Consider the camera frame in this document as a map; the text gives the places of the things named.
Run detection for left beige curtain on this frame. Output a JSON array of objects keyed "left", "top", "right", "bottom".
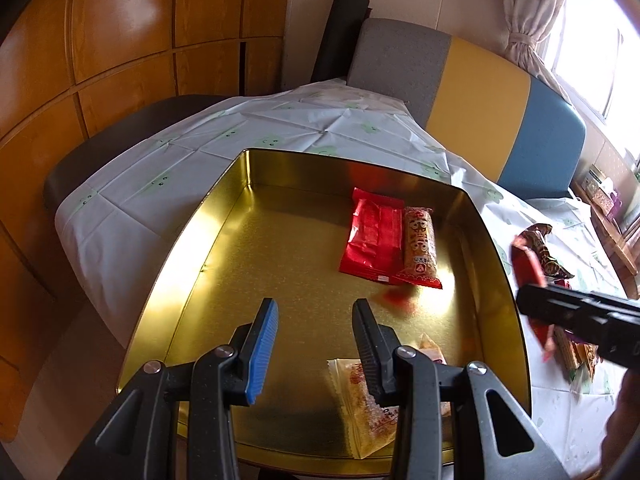
[{"left": 503, "top": 0, "right": 570, "bottom": 102}]

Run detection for purple small box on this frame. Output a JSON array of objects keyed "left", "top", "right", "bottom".
[{"left": 606, "top": 188, "right": 623, "bottom": 221}]

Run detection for soda cracker packet green ends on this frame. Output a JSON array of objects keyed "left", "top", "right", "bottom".
[{"left": 553, "top": 327, "right": 599, "bottom": 384}]

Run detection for wooden wardrobe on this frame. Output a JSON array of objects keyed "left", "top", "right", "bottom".
[{"left": 1, "top": 0, "right": 288, "bottom": 442}]

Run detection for red-ended rice cracker roll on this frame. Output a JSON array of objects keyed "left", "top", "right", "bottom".
[{"left": 390, "top": 206, "right": 442, "bottom": 289}]

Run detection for wooden side table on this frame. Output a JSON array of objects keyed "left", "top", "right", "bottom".
[{"left": 570, "top": 180, "right": 639, "bottom": 299}]

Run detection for tissue box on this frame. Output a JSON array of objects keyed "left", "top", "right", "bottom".
[{"left": 582, "top": 165, "right": 615, "bottom": 214}]

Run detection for white cloud-print tablecloth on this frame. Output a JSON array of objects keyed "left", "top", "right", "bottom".
[{"left": 55, "top": 81, "right": 623, "bottom": 478}]

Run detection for black rolled mat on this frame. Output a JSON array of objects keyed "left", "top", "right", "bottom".
[{"left": 310, "top": 0, "right": 371, "bottom": 82}]

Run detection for grey yellow blue headboard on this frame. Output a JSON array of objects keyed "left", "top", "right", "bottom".
[{"left": 347, "top": 18, "right": 586, "bottom": 200}]

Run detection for dark brown candy packet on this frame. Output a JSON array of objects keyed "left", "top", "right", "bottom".
[{"left": 514, "top": 223, "right": 575, "bottom": 282}]

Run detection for red foil packet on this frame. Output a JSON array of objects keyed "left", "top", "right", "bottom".
[{"left": 340, "top": 188, "right": 405, "bottom": 285}]

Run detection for window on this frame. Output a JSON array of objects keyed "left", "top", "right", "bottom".
[{"left": 544, "top": 0, "right": 639, "bottom": 136}]

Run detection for red patterned candy packet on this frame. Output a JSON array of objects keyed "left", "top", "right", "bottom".
[{"left": 510, "top": 235, "right": 556, "bottom": 362}]

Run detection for person's right hand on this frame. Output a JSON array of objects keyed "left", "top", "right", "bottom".
[{"left": 601, "top": 370, "right": 640, "bottom": 476}]

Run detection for clear-wrapped brown cake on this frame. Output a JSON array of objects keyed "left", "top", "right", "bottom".
[{"left": 325, "top": 331, "right": 452, "bottom": 461}]

